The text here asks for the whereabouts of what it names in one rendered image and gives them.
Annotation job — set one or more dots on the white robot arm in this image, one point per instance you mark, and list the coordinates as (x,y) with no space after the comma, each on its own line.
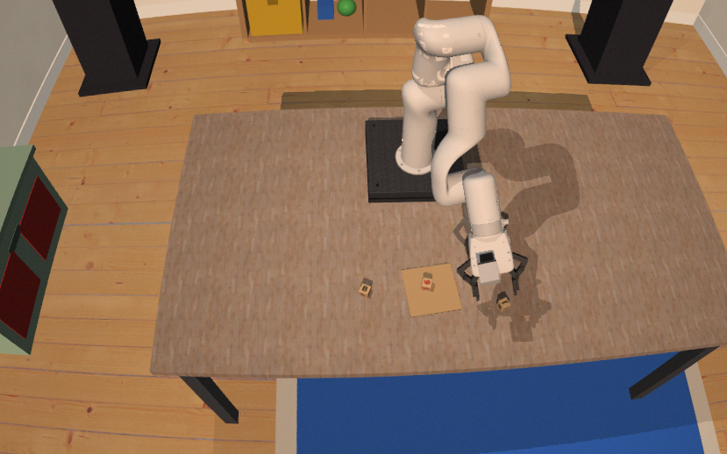
(465,94)

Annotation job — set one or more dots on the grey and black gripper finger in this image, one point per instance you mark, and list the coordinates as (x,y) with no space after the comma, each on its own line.
(516,273)
(469,279)

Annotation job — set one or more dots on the orange flat mat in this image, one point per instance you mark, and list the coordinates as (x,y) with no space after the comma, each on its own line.
(443,297)

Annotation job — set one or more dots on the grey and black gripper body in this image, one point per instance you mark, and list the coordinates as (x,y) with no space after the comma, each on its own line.
(498,244)

